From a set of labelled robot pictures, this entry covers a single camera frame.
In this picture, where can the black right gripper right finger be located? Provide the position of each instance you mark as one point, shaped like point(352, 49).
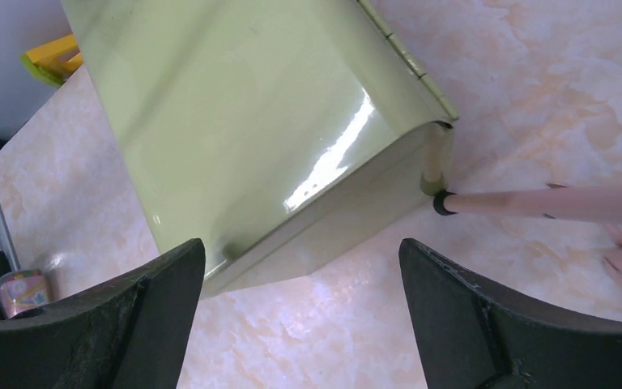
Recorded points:
point(473, 332)

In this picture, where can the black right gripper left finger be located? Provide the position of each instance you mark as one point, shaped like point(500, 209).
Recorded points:
point(128, 332)

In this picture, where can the green metal drawer box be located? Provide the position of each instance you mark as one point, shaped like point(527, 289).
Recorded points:
point(280, 133)

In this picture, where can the yellow green toy block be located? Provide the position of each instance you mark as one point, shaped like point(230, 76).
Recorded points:
point(55, 62)

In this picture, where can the pink capped tube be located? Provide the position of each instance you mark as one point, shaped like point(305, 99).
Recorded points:
point(23, 290)

